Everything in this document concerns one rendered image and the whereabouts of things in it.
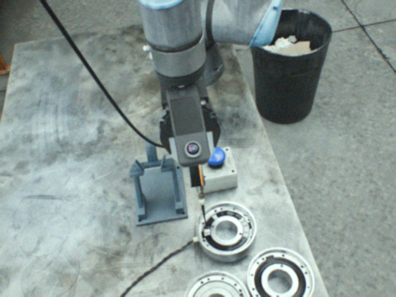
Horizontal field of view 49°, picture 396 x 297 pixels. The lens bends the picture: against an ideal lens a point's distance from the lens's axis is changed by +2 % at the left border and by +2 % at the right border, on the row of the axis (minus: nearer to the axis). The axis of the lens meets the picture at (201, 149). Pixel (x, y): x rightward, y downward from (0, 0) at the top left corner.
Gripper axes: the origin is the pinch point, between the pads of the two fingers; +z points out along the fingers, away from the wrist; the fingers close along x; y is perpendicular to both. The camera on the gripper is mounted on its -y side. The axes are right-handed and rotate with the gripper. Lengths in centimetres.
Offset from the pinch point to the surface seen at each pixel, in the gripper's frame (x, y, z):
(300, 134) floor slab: -50, 83, 93
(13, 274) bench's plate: 34.7, -8.0, 13.1
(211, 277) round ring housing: 0.2, -15.9, 10.2
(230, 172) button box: -6.4, 3.5, 8.6
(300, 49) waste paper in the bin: -52, 101, 59
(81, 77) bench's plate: 26, 45, 13
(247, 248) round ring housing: -6.6, -12.1, 9.6
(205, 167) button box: -1.8, 5.6, 8.6
